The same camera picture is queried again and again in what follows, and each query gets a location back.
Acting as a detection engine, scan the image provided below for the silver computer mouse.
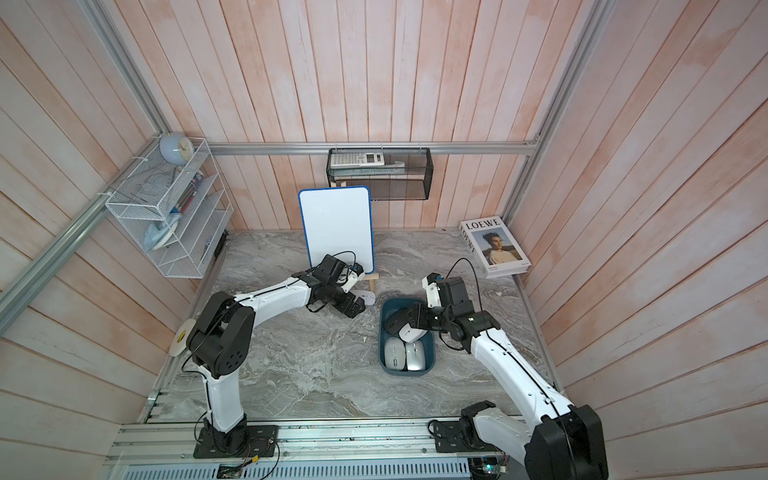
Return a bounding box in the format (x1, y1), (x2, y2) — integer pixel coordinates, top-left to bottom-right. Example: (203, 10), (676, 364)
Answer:
(405, 340), (426, 372)

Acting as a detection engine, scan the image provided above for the grey-white computer mouse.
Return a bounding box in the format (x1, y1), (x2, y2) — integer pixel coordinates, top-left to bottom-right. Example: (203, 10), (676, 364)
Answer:
(383, 337), (407, 371)

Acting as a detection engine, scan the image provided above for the white mouse with logo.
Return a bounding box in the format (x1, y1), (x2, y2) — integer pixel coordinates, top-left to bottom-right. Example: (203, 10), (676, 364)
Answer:
(398, 324), (427, 343)

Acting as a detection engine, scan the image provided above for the black computer mouse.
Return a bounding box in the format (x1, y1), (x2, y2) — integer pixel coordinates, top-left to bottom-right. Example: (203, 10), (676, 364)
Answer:
(383, 308), (412, 337)

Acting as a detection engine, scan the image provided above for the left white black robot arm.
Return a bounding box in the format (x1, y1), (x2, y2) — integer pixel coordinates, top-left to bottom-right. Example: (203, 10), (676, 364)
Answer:
(187, 255), (366, 434)

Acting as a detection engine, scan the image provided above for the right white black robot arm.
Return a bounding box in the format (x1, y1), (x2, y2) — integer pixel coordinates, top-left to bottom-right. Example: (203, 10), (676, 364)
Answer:
(382, 273), (609, 479)

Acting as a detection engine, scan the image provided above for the teal storage box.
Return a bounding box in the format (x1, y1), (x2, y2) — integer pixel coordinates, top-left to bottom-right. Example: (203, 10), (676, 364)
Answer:
(378, 297), (436, 377)

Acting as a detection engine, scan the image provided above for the small wooden easel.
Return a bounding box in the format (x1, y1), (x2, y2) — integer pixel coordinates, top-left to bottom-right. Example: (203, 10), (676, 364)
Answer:
(363, 272), (380, 292)

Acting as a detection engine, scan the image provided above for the blue-framed whiteboard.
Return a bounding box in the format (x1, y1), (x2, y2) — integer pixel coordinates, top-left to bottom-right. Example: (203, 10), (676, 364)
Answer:
(298, 186), (376, 274)

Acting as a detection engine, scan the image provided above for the Loewe book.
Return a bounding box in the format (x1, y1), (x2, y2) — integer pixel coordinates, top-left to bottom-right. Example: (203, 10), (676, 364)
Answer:
(460, 216), (531, 279)

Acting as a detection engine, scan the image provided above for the white calculator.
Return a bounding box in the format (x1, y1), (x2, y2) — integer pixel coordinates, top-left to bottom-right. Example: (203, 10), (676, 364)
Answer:
(330, 150), (385, 169)

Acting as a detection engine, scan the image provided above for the white tape roll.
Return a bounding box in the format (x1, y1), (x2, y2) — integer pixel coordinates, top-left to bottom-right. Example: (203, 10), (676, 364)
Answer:
(168, 318), (196, 357)

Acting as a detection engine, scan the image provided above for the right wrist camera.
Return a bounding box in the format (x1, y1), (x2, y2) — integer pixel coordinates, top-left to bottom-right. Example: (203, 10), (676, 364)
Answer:
(422, 273), (442, 308)

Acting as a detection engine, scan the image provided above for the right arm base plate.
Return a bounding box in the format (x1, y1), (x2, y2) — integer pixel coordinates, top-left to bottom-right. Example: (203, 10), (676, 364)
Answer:
(427, 418), (516, 453)

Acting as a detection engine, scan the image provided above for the black mesh wall basket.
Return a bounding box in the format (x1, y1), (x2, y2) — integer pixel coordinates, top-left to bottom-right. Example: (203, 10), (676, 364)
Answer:
(326, 147), (434, 201)

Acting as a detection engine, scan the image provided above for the white wire shelf rack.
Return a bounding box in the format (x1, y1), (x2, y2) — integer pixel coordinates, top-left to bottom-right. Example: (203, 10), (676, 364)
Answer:
(106, 137), (234, 279)

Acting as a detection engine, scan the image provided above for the aluminium front rail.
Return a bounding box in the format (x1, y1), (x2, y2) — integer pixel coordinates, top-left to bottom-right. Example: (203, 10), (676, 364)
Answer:
(105, 418), (531, 479)

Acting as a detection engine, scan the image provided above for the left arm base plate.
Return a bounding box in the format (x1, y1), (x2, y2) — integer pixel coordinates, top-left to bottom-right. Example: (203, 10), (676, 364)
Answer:
(193, 422), (279, 459)

